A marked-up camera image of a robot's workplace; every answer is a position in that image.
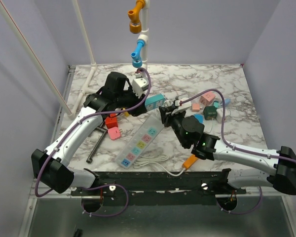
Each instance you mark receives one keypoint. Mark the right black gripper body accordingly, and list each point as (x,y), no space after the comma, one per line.
(176,128)

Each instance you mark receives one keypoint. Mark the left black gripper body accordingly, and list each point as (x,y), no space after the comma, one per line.
(125,99)

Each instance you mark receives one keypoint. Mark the light blue plug adapter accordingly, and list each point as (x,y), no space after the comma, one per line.
(199,117)

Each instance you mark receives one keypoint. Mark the teal USB power strip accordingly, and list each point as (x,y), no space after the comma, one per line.
(154,102)

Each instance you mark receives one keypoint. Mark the salmon plug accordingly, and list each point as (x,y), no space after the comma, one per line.
(195,107)

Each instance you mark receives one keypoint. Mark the dark green tiger cube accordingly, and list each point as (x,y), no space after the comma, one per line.
(210,112)

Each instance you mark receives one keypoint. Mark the red cube socket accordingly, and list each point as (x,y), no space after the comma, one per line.
(111,122)

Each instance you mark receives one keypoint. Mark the orange power strip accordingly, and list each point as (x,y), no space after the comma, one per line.
(189,162)

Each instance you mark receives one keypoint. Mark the pink cube socket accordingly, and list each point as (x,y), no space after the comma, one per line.
(207,98)

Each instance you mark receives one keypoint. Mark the teal cube plug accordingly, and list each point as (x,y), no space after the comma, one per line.
(217,104)

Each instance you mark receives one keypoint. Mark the pink plug adapter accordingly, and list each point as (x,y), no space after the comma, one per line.
(114,133)

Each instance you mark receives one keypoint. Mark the white long power strip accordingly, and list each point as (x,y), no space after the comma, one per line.
(144,136)

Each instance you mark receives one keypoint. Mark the small light blue plug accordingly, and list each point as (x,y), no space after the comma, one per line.
(227,101)

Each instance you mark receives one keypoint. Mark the yellow cube socket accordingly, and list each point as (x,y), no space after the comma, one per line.
(126,114)

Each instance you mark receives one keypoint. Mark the white tiger cube socket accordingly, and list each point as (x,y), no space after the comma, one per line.
(220,114)

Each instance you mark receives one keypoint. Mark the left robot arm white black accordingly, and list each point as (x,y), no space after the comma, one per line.
(51,165)

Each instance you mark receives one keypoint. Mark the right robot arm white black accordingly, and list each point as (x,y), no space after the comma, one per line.
(269,168)

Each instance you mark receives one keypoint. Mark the blue valve fitting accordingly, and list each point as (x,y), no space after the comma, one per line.
(136,54)

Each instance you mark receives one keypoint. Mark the orange valve fitting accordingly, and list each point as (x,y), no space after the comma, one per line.
(134,16)

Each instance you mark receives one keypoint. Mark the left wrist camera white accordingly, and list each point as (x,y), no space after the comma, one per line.
(139,85)

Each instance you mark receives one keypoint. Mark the dark metal T-handle tool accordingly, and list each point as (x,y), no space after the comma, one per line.
(104,132)

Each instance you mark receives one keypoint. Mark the black mounting rail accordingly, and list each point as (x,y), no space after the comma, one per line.
(156,188)

